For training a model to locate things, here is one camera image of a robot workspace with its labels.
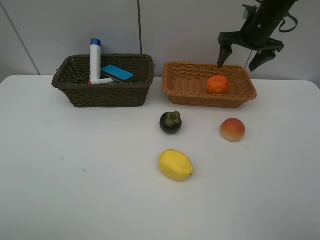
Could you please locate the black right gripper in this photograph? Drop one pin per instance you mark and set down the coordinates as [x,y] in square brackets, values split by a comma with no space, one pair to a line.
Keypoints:
[255,37]

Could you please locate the orange tangerine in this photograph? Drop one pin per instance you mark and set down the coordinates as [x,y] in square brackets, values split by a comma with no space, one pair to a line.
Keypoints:
[218,84]

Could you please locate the black felt whiteboard eraser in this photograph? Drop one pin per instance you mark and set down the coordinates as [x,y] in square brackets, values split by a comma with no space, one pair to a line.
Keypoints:
[117,74]

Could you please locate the white marker pink caps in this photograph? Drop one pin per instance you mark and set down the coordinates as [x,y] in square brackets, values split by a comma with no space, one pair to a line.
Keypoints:
[100,81]

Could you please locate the white bottle blue cap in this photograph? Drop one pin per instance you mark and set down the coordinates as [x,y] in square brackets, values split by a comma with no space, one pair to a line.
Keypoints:
[95,59]

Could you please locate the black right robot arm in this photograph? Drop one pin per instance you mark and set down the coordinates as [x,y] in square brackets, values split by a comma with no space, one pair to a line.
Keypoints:
[275,12]

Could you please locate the orange wicker basket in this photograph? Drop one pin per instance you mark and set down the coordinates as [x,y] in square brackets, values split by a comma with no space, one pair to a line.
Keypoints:
[187,84]

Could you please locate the red yellow peach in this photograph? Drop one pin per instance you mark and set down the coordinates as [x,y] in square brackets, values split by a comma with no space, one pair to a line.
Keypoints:
[232,130]

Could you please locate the dark purple mangosteen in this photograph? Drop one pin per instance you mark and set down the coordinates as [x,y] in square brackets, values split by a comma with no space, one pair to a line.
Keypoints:
[171,122]

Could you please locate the yellow lemon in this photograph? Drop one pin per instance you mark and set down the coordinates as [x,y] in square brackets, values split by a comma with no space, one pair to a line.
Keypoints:
[175,165]

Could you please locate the dark brown wicker basket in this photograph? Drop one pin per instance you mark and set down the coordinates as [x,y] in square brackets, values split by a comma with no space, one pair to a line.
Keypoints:
[74,74]

